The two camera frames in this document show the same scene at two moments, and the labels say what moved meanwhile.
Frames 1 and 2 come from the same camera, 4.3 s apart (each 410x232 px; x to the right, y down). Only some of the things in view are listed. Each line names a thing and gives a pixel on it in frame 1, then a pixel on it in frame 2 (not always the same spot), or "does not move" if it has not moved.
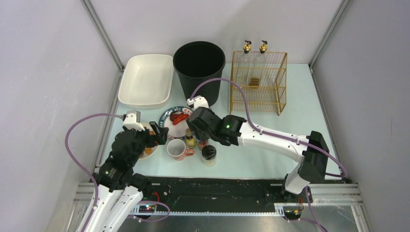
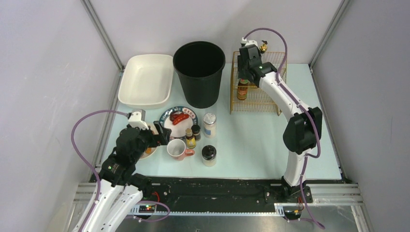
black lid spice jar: x=209 y=153 does not move
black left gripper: x=153 y=137 does not move
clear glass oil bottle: x=263 y=47 does not move
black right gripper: x=197 y=121 to x=244 y=71
